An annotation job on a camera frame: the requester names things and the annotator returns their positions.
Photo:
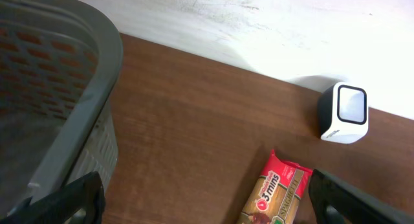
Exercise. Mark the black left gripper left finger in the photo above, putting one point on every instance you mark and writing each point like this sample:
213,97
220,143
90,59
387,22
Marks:
81,201

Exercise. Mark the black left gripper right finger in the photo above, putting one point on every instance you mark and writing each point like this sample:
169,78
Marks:
335,201

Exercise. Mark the red spaghetti packet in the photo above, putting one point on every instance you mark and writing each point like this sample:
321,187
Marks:
277,194

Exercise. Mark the white barcode scanner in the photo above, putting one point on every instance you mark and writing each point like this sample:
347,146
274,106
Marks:
343,113

